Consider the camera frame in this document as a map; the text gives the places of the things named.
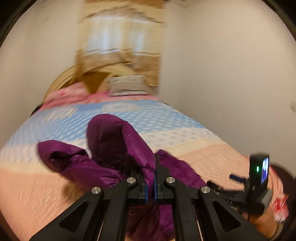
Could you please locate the purple down jacket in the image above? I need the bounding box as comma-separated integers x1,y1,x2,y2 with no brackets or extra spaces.
33,114,205,240

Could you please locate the person's right hand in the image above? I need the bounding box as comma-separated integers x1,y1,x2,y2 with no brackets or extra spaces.
241,207,281,240

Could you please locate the polka dot bed sheet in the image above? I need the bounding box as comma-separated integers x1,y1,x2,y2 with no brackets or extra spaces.
1,96,249,240

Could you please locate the striped grey pillow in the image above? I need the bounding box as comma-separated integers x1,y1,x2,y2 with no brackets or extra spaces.
105,75,149,96

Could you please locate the pink folded blanket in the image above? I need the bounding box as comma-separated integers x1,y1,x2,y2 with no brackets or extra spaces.
38,82,91,110

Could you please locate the cream wooden headboard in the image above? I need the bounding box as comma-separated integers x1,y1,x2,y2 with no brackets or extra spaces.
43,64,137,100

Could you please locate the beige curtain behind headboard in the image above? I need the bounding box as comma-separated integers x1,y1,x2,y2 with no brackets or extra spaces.
76,1,166,87

